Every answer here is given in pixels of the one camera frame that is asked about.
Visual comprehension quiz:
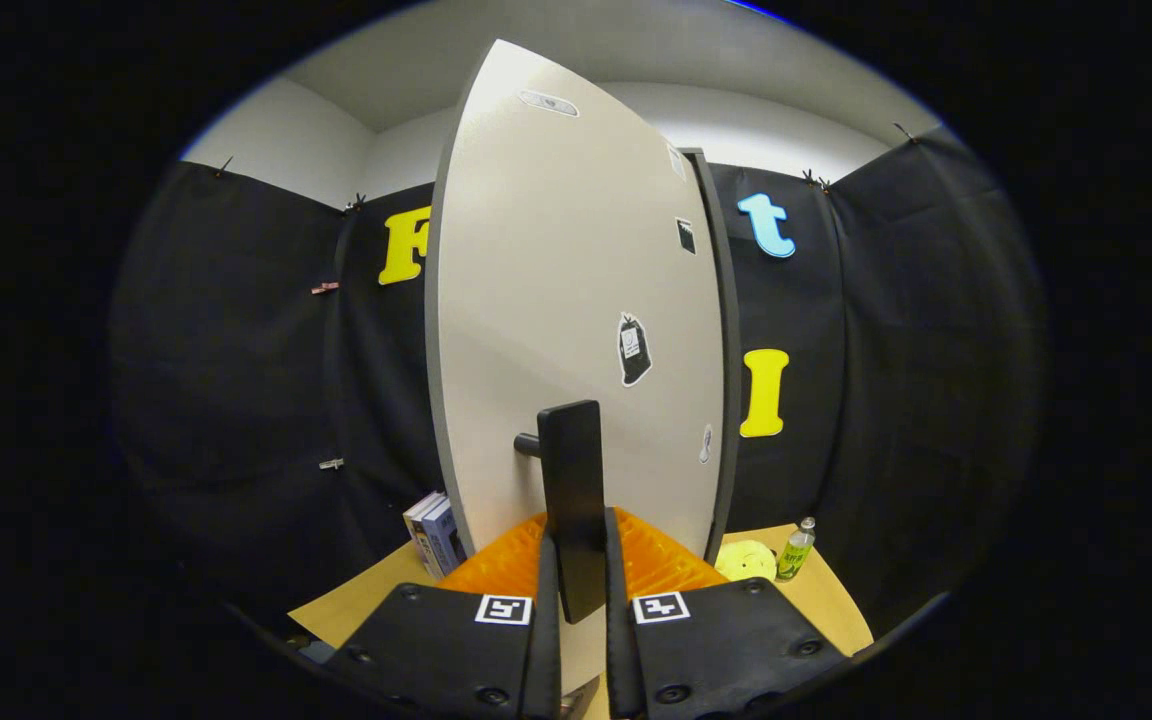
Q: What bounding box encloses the beige shoe cabinet door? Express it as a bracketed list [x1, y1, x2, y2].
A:
[424, 38, 727, 696]

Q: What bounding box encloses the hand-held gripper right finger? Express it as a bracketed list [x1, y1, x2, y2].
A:
[604, 507, 849, 720]

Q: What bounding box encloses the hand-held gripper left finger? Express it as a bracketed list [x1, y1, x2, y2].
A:
[324, 512, 564, 720]

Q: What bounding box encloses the black door handle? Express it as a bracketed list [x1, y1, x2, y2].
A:
[514, 400, 608, 625]

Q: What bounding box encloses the black backdrop cloth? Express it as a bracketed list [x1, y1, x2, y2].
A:
[108, 125, 1049, 641]

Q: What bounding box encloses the yellow round object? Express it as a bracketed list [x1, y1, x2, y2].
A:
[715, 540, 778, 583]

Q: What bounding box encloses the dark grey shoe cabinet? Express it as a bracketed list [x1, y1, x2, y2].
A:
[681, 148, 743, 566]

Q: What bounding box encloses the white book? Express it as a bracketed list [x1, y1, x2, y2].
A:
[402, 491, 447, 579]

